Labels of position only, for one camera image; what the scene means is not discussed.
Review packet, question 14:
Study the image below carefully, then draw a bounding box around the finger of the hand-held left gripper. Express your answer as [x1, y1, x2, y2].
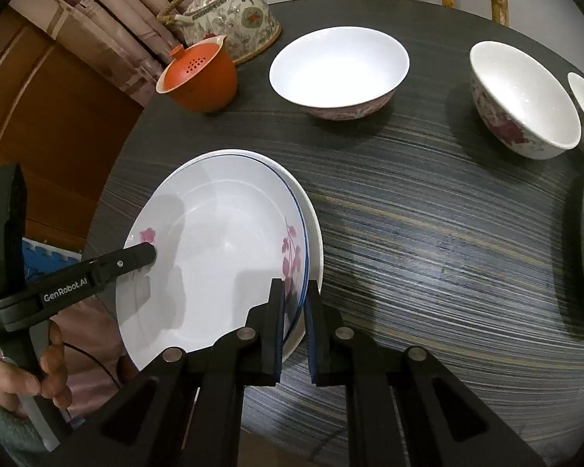
[90, 242, 158, 288]

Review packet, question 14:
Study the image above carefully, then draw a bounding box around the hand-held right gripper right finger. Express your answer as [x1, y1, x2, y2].
[304, 279, 548, 467]

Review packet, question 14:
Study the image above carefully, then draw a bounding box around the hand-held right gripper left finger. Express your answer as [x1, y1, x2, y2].
[39, 278, 287, 467]

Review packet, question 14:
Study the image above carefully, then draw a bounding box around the blue-rimmed pink flower plate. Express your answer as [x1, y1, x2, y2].
[115, 152, 309, 375]

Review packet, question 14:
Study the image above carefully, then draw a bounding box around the plain white plate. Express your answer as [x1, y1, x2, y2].
[195, 148, 325, 365]

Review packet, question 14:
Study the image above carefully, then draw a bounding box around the person's left forearm green sleeve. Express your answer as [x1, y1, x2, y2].
[0, 350, 47, 466]

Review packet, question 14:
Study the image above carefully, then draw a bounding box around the person's left hand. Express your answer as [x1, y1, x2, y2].
[0, 322, 75, 419]

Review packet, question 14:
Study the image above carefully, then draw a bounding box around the blue foam mat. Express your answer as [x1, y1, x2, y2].
[22, 237, 84, 298]

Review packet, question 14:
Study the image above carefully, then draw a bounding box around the pink clothing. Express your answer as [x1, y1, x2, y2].
[49, 296, 142, 424]

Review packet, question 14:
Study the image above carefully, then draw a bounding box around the wooden cabinet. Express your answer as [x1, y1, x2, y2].
[0, 7, 145, 273]

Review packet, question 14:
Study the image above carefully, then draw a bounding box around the orange clay teacup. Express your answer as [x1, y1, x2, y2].
[156, 35, 238, 113]

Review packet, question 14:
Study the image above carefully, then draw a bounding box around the beige patterned curtain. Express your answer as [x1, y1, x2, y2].
[10, 0, 196, 108]

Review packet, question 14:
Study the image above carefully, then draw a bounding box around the floral ceramic teapot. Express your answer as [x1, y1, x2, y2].
[157, 0, 282, 65]

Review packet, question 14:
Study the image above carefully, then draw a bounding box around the wide white bowl pink pattern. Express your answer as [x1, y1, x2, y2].
[269, 26, 410, 121]

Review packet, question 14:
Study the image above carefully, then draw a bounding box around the black cable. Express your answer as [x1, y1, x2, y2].
[61, 343, 127, 391]

